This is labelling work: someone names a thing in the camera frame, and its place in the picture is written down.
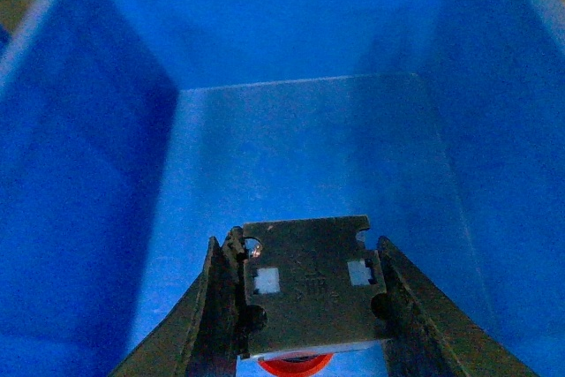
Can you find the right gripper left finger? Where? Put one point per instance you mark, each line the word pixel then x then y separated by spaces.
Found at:
pixel 208 328

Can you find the red push button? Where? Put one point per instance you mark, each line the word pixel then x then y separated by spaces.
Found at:
pixel 313 284

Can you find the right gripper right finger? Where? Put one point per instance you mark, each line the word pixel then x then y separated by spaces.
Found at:
pixel 428 334

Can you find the blue destination bin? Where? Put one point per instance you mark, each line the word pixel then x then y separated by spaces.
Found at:
pixel 132 131

